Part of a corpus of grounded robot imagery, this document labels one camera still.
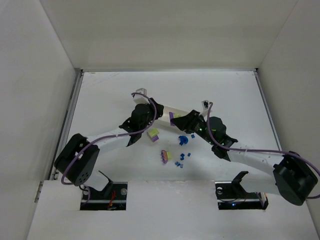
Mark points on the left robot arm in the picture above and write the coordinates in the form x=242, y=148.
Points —
x=77, y=160

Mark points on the purple flower green lego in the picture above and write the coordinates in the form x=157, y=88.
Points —
x=166, y=156

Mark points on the green lego brick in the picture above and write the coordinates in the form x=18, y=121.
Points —
x=176, y=115

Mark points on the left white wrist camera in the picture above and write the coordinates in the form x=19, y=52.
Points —
x=139, y=96

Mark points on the white divided plastic container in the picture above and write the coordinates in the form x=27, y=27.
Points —
x=164, y=120

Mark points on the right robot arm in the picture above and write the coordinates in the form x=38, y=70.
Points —
x=290, y=176

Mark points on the blue arch lego piece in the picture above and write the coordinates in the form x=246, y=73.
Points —
x=183, y=140

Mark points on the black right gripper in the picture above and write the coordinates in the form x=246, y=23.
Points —
x=188, y=119

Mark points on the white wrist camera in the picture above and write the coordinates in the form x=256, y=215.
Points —
x=205, y=108
x=139, y=96

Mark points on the green purple lego stack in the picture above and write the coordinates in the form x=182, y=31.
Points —
x=153, y=134

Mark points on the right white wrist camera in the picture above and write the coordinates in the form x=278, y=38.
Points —
x=205, y=108

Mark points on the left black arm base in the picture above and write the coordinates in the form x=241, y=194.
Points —
x=100, y=193

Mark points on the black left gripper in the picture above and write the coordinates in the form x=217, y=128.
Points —
x=157, y=109

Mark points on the purple lego brick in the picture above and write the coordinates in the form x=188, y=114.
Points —
x=171, y=117

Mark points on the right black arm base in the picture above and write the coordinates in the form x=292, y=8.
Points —
x=232, y=196

